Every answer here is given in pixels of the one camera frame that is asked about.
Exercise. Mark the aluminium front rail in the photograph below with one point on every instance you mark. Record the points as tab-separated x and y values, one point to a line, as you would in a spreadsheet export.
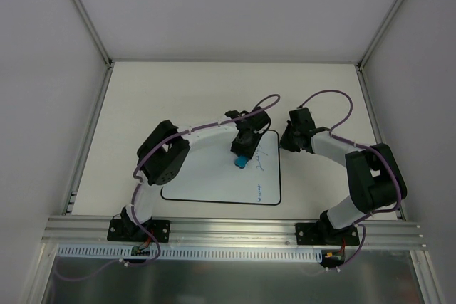
255	233

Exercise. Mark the aluminium corner post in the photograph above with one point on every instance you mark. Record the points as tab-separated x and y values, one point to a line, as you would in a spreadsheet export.
92	31
380	32

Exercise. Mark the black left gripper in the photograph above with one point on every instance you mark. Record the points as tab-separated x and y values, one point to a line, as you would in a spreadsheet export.
244	146

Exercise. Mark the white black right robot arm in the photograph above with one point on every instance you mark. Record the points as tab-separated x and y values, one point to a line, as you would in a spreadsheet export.
375	183

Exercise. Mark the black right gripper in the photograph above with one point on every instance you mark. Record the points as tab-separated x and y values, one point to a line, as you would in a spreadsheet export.
288	137

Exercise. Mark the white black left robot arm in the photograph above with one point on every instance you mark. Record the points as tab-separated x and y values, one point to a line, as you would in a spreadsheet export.
163	153

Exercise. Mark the white slotted cable duct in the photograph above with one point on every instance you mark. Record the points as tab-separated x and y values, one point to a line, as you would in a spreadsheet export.
190	253

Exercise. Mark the aluminium left corner post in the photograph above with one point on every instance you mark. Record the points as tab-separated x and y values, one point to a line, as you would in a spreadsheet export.
92	31

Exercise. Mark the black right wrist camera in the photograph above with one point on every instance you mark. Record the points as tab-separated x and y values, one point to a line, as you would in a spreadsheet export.
301	119

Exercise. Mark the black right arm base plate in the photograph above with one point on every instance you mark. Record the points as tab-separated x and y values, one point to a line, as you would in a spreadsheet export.
315	234

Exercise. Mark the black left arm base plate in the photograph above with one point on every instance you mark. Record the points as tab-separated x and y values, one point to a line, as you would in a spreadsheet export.
124	230

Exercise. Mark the shiny metal front panel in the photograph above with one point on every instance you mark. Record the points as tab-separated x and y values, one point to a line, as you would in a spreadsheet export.
370	278

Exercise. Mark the white whiteboard black rim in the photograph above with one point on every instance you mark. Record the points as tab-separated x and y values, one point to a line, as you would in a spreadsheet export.
209	174

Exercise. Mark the blue whiteboard eraser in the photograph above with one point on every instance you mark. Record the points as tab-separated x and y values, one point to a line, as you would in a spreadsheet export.
241	162

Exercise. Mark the aluminium right corner post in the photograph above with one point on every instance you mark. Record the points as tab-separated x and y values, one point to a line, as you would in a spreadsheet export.
380	32

